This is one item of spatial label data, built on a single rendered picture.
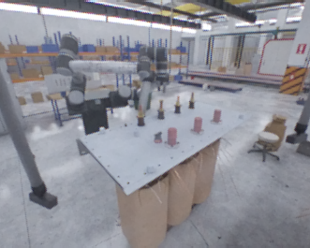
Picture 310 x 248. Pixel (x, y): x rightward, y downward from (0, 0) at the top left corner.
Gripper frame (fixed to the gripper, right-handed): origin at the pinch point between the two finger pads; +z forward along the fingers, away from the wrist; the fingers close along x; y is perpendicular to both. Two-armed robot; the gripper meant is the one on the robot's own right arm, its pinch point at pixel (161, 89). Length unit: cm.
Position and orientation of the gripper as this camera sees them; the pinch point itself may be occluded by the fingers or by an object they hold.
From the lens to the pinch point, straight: 163.7
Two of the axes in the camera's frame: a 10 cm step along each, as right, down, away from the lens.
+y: 8.4, -2.2, 4.9
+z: 0.0, 9.1, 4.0
